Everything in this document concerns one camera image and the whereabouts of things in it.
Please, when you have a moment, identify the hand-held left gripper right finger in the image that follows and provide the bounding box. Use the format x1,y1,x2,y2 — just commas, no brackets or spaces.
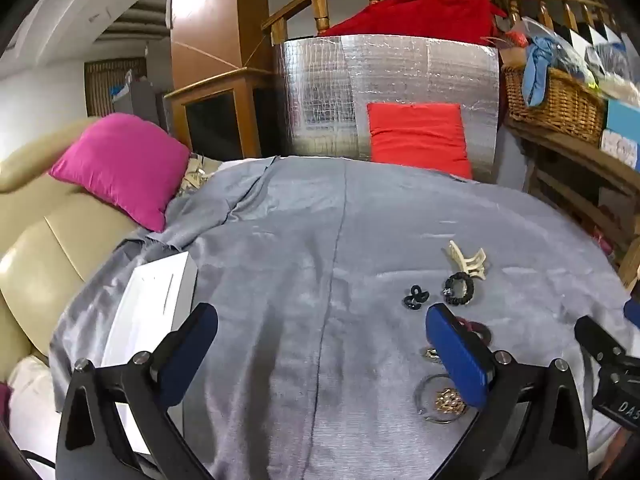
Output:
425,302,594,480

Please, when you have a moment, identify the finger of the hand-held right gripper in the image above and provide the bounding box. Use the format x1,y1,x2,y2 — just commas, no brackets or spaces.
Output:
574,315,626,367

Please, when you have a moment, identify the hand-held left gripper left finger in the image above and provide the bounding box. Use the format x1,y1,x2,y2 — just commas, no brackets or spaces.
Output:
56,302,221,480

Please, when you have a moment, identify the white cardboard box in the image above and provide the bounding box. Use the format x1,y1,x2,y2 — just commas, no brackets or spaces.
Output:
100,251,198,456

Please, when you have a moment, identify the small black hair claw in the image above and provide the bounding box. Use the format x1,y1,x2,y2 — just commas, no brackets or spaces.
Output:
403,284,431,310

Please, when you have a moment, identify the gold brooch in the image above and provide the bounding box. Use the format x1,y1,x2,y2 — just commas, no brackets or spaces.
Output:
432,389,469,416

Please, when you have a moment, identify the black scrunchie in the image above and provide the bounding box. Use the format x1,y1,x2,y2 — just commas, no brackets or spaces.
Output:
442,271,476,307

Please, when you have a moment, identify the cream hair claw clip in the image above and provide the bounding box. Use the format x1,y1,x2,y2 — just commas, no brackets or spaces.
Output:
441,240,491,281

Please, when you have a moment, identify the white cushion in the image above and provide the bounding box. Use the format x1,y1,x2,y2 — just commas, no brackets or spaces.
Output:
7,355,67,442

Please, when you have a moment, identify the grey blanket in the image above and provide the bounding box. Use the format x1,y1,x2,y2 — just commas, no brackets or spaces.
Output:
47,155,632,480

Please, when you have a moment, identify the beige leather sofa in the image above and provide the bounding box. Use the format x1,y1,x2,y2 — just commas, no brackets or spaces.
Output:
0,117,148,376

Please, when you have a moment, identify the patterned beige cloth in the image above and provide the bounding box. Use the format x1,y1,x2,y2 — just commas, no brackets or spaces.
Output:
174,152,222,202

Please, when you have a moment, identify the wooden shelf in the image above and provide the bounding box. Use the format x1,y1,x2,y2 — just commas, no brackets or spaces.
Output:
504,110,640,286

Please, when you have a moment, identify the pink pillow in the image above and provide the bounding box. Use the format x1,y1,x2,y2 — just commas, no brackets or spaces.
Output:
48,112,192,233

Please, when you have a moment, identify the blue box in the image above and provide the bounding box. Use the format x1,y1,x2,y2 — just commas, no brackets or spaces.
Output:
600,99,640,170

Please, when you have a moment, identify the red pillow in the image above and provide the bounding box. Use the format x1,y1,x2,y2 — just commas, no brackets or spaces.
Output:
366,102,474,180

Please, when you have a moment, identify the wicker basket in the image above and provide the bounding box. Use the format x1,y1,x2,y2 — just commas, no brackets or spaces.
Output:
502,64,609,147

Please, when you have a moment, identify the blue cloth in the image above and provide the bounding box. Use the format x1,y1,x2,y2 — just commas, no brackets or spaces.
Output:
522,35,559,109

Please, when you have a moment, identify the pile of plastic bags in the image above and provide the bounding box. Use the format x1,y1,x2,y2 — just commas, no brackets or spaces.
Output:
550,22,640,102

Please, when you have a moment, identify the silver insulation sheet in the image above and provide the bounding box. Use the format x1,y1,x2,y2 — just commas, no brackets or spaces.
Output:
279,35,501,183

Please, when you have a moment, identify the wooden cabinet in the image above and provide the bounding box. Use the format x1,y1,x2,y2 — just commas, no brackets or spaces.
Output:
164,0,282,160

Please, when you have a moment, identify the red cloth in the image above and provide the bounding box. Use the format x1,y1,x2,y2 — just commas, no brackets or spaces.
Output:
320,0,507,47

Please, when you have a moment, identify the dark red hair tie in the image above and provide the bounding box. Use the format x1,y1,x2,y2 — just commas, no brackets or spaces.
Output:
452,316,493,346

